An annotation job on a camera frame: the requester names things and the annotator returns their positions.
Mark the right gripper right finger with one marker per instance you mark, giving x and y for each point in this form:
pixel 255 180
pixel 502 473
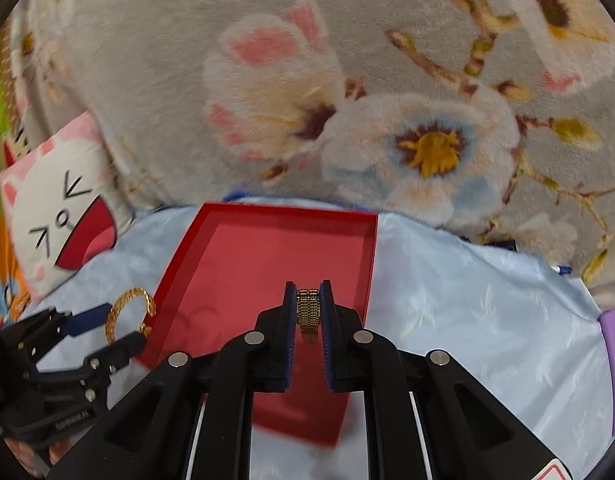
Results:
pixel 341 357

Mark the grey floral plush blanket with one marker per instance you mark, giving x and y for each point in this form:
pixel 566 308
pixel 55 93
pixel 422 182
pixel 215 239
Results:
pixel 491 119

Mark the light blue palm-print sheet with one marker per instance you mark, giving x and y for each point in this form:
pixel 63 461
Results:
pixel 530 336

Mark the white cat face pillow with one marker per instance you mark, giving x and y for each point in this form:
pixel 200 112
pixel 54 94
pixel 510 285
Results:
pixel 63 206

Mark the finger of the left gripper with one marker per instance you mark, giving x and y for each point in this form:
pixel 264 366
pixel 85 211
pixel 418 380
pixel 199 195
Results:
pixel 117 355
pixel 86 321

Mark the red jewelry tray box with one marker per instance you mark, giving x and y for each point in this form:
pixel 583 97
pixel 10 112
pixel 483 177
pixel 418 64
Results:
pixel 232 261

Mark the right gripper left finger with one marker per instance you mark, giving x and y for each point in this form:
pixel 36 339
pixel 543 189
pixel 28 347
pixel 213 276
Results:
pixel 274 357

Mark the gold wrist watch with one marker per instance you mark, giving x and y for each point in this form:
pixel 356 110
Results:
pixel 308 314

